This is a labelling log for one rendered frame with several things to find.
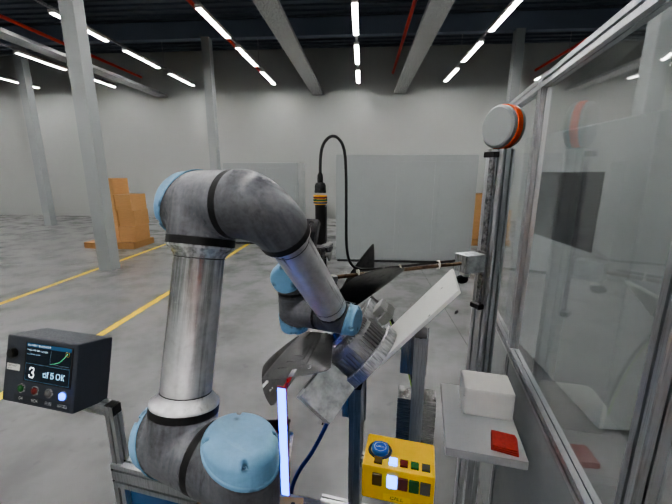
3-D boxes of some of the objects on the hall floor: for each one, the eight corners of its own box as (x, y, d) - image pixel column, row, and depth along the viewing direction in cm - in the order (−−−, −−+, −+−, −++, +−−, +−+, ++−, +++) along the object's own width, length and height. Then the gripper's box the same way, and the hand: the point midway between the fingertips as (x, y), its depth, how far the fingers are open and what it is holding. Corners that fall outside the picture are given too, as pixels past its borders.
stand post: (360, 554, 160) (364, 377, 140) (357, 575, 151) (360, 390, 131) (351, 551, 161) (353, 375, 141) (347, 572, 152) (349, 388, 132)
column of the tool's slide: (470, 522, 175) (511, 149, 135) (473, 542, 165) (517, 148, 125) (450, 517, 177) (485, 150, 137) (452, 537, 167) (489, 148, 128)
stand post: (411, 567, 154) (427, 327, 129) (411, 590, 146) (427, 338, 120) (401, 565, 155) (415, 326, 130) (400, 587, 147) (414, 337, 121)
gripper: (285, 278, 100) (308, 260, 120) (323, 281, 97) (341, 262, 117) (284, 249, 98) (308, 236, 118) (323, 251, 95) (341, 237, 115)
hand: (323, 241), depth 116 cm, fingers closed on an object, 4 cm apart
